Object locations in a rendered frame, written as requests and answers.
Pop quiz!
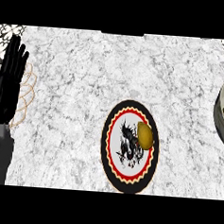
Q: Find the tan wire basket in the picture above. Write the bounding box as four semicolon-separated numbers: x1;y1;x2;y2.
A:
8;60;39;132

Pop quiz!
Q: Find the yellow squash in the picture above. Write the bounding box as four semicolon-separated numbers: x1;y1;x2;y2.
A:
135;120;156;152

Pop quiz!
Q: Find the grey white bowl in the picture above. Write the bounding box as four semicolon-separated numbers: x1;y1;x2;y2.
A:
211;73;224;152

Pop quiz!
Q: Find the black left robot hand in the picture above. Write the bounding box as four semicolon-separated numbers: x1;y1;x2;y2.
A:
0;33;32;128

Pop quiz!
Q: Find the black red dragon plate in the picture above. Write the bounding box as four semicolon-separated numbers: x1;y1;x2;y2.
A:
97;97;164;197

